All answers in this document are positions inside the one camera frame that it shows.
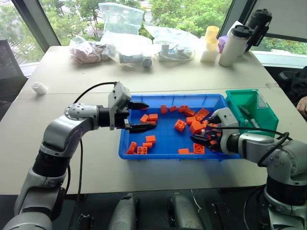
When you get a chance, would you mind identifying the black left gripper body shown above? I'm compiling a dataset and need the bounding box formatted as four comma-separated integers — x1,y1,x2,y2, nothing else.
114,107,131,130

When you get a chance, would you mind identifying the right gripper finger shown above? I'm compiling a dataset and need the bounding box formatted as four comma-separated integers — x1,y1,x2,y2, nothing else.
207,114,220,128
189,134,210,147

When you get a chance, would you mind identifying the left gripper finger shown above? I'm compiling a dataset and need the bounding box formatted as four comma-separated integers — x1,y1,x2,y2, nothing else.
129,102,150,112
124,119,158,135

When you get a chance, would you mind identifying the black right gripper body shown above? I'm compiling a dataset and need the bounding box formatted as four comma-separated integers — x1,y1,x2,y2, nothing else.
207,128,223,153

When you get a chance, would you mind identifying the blue plastic bin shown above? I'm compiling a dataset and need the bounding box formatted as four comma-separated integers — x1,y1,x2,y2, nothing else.
118,93,242,161

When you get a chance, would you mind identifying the green plastic bin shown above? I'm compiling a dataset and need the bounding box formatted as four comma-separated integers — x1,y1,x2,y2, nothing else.
225,88,280,139

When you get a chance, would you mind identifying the plastic bag with grey device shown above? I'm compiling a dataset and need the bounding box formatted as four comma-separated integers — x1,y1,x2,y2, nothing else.
100,30,154,70

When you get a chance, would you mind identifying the plastic bag with white adapter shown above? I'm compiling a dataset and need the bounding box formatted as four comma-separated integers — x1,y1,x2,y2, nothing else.
145,25,201,63

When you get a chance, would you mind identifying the grey rounded robot leg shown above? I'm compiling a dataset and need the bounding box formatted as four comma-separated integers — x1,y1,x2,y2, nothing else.
107,193,139,230
167,193,204,230

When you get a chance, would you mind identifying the plastic bag with pink items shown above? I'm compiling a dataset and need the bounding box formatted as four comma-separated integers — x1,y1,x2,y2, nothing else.
69,35,116,65

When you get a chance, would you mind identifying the white tumbler with black lid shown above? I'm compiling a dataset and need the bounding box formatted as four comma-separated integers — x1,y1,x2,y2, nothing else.
218,24,252,67

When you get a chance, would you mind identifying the purple box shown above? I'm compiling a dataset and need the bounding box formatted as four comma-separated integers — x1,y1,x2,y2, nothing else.
217,35,230,55

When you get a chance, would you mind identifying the yellow plastic cup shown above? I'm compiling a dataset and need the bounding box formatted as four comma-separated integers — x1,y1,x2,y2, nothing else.
204,25,220,51

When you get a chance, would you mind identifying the white crumpled paper ball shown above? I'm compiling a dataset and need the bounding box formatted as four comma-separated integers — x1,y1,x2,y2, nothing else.
32,81,48,96

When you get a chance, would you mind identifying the empty clear plastic bag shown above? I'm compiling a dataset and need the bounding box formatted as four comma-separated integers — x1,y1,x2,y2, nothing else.
98,2,145,36

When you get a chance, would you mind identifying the person in dark clothes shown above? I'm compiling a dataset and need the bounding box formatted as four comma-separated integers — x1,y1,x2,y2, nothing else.
278,66,307,113

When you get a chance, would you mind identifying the black travel mug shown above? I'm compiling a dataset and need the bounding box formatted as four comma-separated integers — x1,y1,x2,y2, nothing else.
244,9,273,51

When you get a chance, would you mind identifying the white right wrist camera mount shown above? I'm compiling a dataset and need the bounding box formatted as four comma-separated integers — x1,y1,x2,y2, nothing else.
212,107,240,154

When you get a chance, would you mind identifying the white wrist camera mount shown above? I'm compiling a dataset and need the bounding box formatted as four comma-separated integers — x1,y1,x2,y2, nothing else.
107,81,132,131
212,107,240,154

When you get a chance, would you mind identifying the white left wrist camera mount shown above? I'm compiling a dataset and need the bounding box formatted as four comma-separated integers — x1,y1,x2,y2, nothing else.
107,81,132,131

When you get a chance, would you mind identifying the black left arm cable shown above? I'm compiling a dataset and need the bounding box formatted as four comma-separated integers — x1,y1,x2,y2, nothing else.
64,82,118,195

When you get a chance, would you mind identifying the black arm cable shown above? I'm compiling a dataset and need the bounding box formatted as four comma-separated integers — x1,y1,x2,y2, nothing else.
64,82,118,195
207,123,294,168

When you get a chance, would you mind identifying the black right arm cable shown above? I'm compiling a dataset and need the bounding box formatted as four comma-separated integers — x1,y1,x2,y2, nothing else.
207,123,294,168

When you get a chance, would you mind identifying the thin white cord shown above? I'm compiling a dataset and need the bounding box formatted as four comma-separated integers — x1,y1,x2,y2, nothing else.
190,189,201,213

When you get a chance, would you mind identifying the black floor bracket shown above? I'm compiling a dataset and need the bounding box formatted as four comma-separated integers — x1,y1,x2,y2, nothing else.
211,202,230,230
77,213,94,230

